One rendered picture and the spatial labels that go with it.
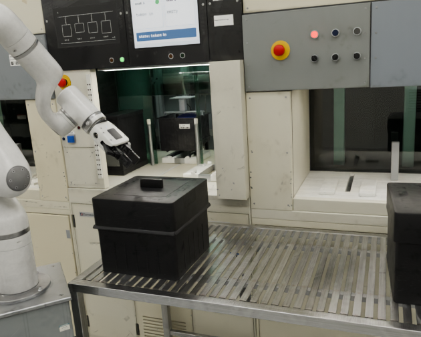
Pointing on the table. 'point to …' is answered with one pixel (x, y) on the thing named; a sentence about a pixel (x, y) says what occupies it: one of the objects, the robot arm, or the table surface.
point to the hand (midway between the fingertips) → (129, 159)
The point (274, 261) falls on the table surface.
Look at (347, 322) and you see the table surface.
